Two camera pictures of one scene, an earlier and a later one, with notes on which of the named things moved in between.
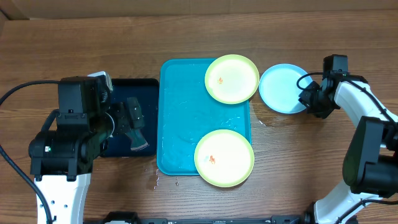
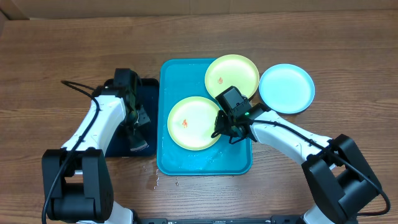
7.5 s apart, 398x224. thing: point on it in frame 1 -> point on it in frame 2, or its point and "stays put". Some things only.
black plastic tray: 146,91 stays put
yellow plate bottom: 224,158 -> 191,122
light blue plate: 278,88 stays put
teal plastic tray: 186,112 stays put
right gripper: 308,102 -> 224,117
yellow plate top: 232,79 stays put
